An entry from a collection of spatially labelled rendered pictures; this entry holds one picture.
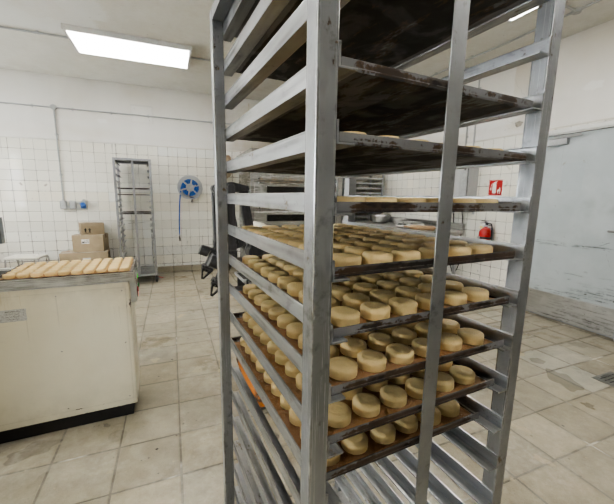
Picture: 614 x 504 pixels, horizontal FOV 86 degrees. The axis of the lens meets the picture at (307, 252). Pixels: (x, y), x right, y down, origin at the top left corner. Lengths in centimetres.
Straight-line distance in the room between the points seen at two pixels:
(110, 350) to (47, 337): 31
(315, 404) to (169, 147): 582
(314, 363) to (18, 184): 615
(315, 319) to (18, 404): 214
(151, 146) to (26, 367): 442
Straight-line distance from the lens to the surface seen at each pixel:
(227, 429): 126
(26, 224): 645
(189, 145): 617
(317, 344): 47
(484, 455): 94
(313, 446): 55
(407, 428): 78
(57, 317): 223
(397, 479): 123
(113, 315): 220
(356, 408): 65
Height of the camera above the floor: 133
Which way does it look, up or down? 10 degrees down
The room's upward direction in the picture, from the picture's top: 1 degrees clockwise
